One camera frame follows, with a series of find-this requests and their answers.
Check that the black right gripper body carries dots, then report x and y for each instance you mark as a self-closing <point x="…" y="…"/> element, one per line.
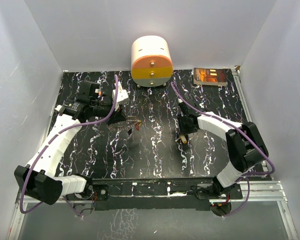
<point x="185" y="127"/>

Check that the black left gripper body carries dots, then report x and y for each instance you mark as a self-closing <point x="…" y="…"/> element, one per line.
<point x="114" y="115"/>

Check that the yellow key tag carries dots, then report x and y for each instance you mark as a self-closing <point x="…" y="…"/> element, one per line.
<point x="183" y="138"/>

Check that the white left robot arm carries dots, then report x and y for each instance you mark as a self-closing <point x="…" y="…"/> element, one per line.
<point x="87" y="107"/>

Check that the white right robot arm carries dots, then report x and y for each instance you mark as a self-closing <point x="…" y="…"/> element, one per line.
<point x="245" y="146"/>

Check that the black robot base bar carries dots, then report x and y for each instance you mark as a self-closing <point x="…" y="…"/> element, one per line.
<point x="157" y="193"/>

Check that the orange brown book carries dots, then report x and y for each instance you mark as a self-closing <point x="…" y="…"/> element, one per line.
<point x="210" y="76"/>

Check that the round three-drawer mini cabinet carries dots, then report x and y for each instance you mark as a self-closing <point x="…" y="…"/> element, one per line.
<point x="151" y="62"/>

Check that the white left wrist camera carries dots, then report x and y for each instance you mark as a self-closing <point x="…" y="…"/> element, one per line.
<point x="122" y="97"/>

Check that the aluminium frame rail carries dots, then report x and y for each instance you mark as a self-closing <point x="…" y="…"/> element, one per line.
<point x="263" y="166"/>

